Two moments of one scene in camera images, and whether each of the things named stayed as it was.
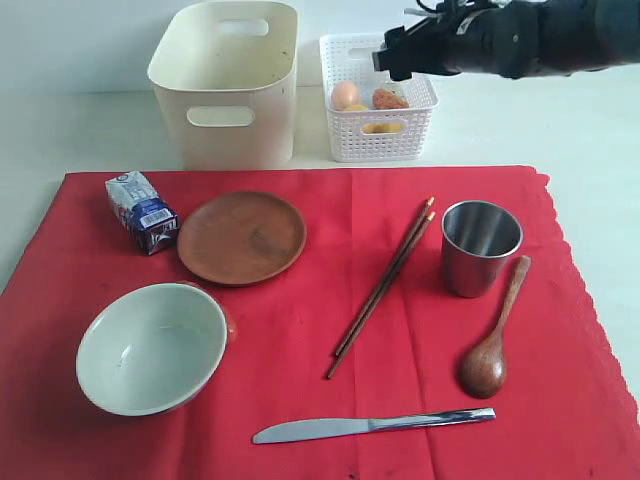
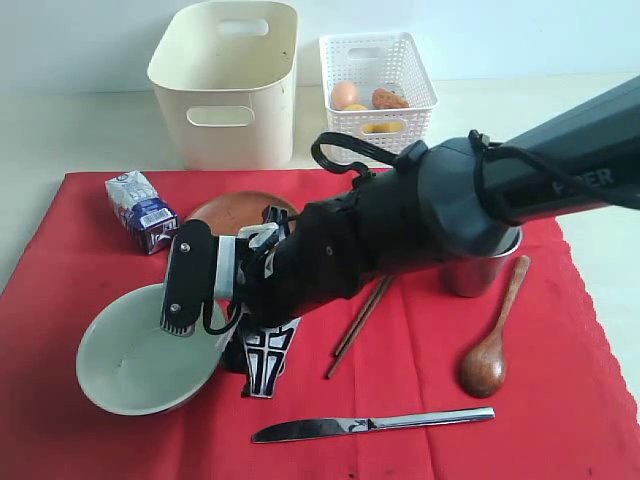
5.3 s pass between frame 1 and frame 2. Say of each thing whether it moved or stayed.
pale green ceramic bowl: stayed
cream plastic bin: stayed
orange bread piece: stayed
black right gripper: moved
